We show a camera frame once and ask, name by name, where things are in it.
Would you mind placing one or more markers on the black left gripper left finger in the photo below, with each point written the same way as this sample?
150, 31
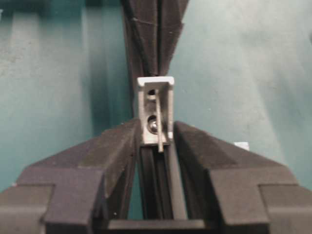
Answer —
67, 192

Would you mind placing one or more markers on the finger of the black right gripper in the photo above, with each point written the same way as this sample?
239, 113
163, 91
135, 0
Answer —
143, 15
171, 26

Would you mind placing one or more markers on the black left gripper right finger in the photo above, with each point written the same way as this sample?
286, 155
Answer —
240, 191

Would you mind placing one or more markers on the silver metal corner fitting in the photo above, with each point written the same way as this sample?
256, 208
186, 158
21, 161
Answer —
155, 101

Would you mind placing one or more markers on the pale blue tape scrap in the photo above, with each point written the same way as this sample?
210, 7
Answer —
242, 144

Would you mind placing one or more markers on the black aluminium rail right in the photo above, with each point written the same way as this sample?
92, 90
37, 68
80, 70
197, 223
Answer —
161, 186

